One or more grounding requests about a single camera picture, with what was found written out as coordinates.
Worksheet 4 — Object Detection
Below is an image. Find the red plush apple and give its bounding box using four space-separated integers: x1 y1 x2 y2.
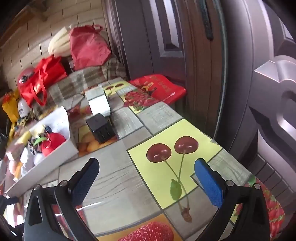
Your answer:
33 132 66 157

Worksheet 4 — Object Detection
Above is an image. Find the pink helmet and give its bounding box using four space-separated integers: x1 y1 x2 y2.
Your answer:
17 67 37 90

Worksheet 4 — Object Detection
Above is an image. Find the plaid sofa cover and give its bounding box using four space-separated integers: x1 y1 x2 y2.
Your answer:
30 56 127 116

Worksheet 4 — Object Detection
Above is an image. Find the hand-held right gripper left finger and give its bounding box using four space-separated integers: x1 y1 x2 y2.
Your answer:
23 158 100 241

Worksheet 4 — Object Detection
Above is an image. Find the cream folded foam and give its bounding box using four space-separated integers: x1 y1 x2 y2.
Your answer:
48 27 71 57

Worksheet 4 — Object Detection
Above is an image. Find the yellow bag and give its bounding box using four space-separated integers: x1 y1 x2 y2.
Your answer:
2 91 21 123

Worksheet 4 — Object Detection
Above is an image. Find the black door handle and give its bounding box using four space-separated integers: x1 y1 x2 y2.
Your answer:
201 0 213 40

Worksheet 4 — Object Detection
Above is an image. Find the red non-woven bag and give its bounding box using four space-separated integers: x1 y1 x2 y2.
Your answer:
69 24 112 71

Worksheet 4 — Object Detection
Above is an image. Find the white helmet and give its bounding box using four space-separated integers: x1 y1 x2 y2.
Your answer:
18 100 31 118

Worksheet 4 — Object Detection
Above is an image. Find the yellow sponge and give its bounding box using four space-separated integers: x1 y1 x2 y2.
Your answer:
19 130 32 144

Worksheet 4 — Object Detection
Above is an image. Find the dark grey charger block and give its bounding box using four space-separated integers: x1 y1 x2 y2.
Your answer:
86 113 116 144

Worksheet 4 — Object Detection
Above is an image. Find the brown door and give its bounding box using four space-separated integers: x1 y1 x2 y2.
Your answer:
103 0 296 232

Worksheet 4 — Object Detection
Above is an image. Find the fruit print tablecloth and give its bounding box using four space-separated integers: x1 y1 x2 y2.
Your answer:
5 77 285 241

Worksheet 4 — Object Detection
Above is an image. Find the dark bottle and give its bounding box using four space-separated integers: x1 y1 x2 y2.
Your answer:
61 57 74 72

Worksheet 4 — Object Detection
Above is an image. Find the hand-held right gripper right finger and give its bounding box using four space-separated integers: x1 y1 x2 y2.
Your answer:
194 158 271 241

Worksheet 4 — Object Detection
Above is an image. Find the red printed plastic bag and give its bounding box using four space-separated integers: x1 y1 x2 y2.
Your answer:
128 74 187 105

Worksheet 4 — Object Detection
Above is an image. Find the red tote bag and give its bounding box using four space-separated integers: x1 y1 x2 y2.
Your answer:
20 56 68 106

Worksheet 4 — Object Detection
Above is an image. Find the zebra print scrunchie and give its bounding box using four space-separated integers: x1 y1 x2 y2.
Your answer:
30 138 42 154

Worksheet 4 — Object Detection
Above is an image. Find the silver metal stand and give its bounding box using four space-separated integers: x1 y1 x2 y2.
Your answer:
84 86 112 117

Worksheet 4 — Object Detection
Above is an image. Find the white cardboard box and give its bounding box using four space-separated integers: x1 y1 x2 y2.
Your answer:
5 106 79 197

